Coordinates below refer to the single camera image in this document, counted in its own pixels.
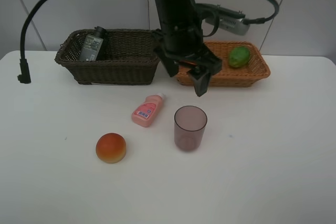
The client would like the pink lotion bottle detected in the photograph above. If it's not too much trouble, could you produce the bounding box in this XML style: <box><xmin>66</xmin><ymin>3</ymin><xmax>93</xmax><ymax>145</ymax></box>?
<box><xmin>131</xmin><ymin>93</ymin><xmax>165</xmax><ymax>127</ymax></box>

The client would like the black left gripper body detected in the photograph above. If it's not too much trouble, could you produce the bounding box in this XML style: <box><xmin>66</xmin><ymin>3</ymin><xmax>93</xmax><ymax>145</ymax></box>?
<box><xmin>151</xmin><ymin>20</ymin><xmax>223</xmax><ymax>76</ymax></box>

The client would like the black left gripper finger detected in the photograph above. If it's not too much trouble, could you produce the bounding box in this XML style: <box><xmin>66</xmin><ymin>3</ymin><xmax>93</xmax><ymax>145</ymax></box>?
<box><xmin>156</xmin><ymin>50</ymin><xmax>179</xmax><ymax>77</ymax></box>
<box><xmin>187</xmin><ymin>67</ymin><xmax>212</xmax><ymax>97</ymax></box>

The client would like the dark brown wicker basket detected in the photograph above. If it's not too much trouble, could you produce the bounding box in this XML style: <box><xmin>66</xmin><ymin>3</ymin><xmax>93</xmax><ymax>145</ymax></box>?
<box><xmin>55</xmin><ymin>29</ymin><xmax>160</xmax><ymax>86</ymax></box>

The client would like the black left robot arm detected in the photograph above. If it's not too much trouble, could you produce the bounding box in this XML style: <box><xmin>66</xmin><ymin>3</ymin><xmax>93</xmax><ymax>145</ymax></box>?
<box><xmin>152</xmin><ymin>0</ymin><xmax>222</xmax><ymax>97</ymax></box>

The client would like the round orange bread bun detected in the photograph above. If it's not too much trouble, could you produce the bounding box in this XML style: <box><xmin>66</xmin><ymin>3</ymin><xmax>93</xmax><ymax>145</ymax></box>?
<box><xmin>96</xmin><ymin>133</ymin><xmax>127</xmax><ymax>164</ymax></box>

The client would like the orange tangerine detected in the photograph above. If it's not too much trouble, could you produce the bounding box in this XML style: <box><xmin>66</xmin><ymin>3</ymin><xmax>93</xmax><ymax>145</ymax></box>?
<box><xmin>179</xmin><ymin>60</ymin><xmax>197</xmax><ymax>66</ymax></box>

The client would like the dark green Mentholatum bottle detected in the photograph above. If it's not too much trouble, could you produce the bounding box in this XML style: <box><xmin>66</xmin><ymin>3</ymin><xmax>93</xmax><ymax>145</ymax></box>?
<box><xmin>78</xmin><ymin>26</ymin><xmax>107</xmax><ymax>61</ymax></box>

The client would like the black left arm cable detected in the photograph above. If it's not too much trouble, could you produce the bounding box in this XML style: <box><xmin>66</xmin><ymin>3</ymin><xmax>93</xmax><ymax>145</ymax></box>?
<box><xmin>17</xmin><ymin>0</ymin><xmax>280</xmax><ymax>84</ymax></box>

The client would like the light orange wicker basket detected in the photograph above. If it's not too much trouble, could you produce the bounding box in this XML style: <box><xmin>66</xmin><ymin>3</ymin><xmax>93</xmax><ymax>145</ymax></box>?
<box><xmin>173</xmin><ymin>40</ymin><xmax>271</xmax><ymax>88</ymax></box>

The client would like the translucent purple plastic cup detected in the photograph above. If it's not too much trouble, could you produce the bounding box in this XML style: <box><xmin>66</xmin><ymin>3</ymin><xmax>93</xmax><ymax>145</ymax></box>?
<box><xmin>174</xmin><ymin>105</ymin><xmax>208</xmax><ymax>152</ymax></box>

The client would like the green lime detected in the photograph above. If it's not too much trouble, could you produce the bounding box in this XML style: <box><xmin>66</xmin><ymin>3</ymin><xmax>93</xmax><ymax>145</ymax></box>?
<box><xmin>228</xmin><ymin>46</ymin><xmax>250</xmax><ymax>68</ymax></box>

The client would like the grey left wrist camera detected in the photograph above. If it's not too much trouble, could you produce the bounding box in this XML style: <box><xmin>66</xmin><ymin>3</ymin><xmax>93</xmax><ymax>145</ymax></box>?
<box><xmin>196</xmin><ymin>3</ymin><xmax>250</xmax><ymax>37</ymax></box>

